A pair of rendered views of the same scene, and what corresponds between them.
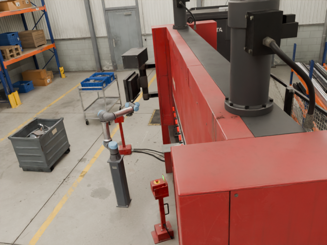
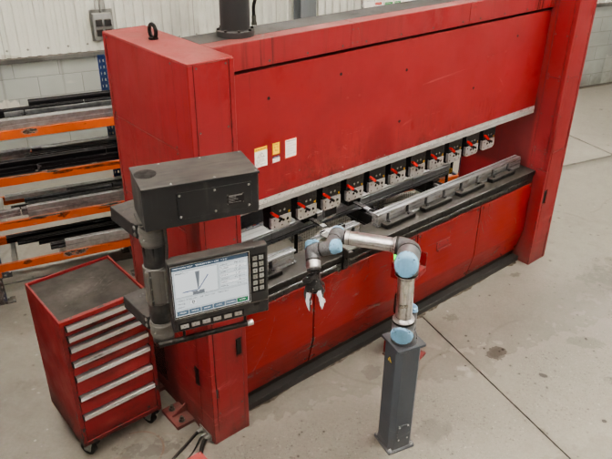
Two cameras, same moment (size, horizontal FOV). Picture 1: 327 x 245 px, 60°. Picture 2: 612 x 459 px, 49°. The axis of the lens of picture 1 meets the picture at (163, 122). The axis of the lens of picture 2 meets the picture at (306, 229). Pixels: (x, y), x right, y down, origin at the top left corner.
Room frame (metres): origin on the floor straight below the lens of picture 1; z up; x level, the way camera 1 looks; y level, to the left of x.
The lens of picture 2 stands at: (5.50, 2.61, 3.07)
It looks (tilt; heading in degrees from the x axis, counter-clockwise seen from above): 29 degrees down; 231
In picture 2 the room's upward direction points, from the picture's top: 1 degrees clockwise
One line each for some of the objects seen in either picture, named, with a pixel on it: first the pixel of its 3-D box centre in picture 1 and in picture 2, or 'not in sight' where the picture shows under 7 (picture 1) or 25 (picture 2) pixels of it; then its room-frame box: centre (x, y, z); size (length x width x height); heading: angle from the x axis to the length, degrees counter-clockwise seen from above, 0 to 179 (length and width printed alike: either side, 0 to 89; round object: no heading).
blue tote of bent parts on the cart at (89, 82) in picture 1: (94, 83); not in sight; (6.19, 1.47, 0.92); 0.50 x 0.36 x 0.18; 76
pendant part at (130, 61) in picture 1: (138, 78); (199, 255); (4.24, 0.32, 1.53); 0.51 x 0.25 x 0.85; 165
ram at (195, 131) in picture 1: (189, 112); (406, 98); (2.33, -0.24, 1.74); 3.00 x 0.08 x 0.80; 1
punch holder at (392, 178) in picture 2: not in sight; (393, 169); (2.41, -0.23, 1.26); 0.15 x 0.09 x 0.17; 1
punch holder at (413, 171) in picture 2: not in sight; (413, 162); (2.21, -0.24, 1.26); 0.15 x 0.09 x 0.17; 1
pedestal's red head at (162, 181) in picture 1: (159, 186); (409, 262); (2.57, 0.12, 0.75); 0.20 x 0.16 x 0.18; 14
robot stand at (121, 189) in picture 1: (119, 181); (398, 392); (3.21, 0.68, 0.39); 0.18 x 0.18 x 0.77; 76
